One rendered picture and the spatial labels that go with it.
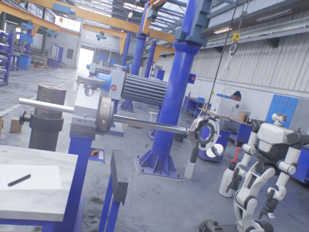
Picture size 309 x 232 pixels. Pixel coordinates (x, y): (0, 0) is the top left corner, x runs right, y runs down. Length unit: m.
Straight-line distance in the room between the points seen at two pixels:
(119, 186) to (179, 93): 2.62
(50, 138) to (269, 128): 2.82
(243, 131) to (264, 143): 5.63
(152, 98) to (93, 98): 3.82
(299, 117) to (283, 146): 4.53
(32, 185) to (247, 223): 2.06
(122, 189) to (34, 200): 0.56
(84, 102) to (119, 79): 3.66
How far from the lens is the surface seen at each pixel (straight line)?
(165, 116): 4.10
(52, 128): 3.78
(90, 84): 2.34
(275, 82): 8.76
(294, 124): 7.10
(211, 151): 2.97
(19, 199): 1.42
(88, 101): 2.23
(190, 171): 1.90
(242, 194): 2.71
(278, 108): 7.42
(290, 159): 2.54
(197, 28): 3.96
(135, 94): 5.91
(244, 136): 8.30
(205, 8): 3.93
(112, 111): 2.31
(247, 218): 2.82
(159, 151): 4.22
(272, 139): 2.57
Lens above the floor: 1.59
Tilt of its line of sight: 10 degrees down
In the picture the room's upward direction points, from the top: 13 degrees clockwise
